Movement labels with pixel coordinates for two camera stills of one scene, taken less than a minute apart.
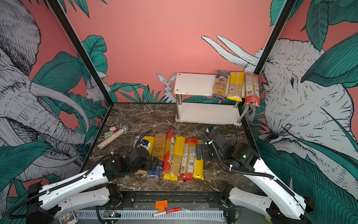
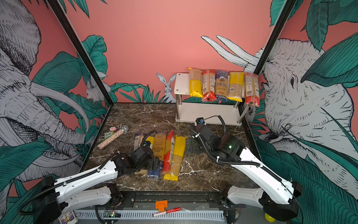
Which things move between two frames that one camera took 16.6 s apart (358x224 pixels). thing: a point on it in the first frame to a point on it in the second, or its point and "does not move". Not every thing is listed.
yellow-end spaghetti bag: x=198 y=171 to x=195 y=82
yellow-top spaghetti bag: x=236 y=86 does not move
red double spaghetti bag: x=252 y=89 does not move
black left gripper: x=149 y=167 does not move
